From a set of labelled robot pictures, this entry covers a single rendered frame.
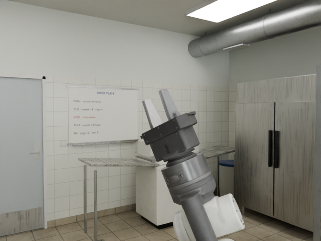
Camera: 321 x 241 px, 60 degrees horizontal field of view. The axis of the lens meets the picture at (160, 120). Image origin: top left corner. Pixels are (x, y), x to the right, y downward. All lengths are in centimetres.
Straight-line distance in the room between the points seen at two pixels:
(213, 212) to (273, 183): 367
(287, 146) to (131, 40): 278
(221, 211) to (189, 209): 7
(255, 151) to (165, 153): 376
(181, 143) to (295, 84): 349
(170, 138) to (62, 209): 390
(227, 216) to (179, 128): 17
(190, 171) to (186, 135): 6
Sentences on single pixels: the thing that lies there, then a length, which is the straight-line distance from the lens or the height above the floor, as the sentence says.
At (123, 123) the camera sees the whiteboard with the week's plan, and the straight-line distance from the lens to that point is 443.
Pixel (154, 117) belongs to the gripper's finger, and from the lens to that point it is 56.
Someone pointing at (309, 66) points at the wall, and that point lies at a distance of 489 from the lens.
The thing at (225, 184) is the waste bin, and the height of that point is 29.
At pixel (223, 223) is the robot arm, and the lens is 53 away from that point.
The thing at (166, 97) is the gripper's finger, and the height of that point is 163.
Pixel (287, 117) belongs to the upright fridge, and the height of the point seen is 153.
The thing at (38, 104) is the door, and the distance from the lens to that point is 411.
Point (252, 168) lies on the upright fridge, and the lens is 433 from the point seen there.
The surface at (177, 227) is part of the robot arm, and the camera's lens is 55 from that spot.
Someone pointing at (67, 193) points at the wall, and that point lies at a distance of 431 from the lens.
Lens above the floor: 161
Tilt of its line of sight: 2 degrees down
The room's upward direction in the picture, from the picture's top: straight up
